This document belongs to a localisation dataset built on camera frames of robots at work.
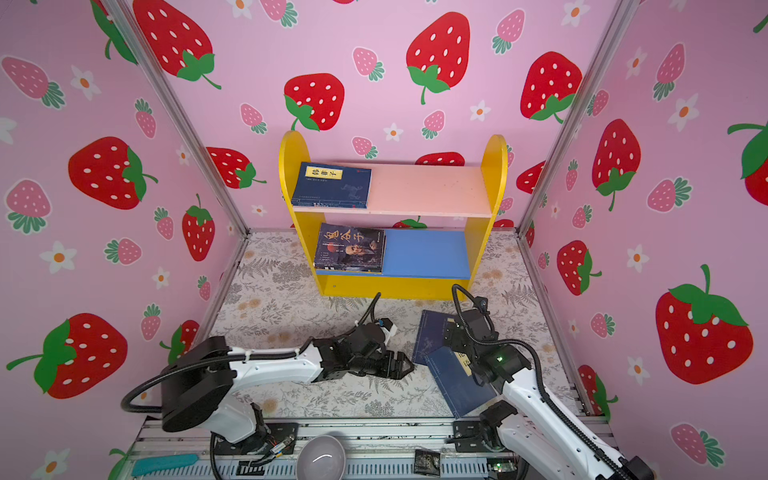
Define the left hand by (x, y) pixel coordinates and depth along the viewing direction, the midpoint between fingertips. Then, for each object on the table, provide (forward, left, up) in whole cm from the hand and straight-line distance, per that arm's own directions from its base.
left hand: (408, 369), depth 78 cm
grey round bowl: (-19, +21, -6) cm, 29 cm away
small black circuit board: (-20, -4, -4) cm, 21 cm away
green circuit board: (-20, -23, -8) cm, 31 cm away
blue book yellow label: (+3, -16, -4) cm, 17 cm away
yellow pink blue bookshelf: (+44, -5, +6) cm, 45 cm away
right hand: (+10, -15, +4) cm, 18 cm away
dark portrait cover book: (+33, +18, +12) cm, 39 cm away
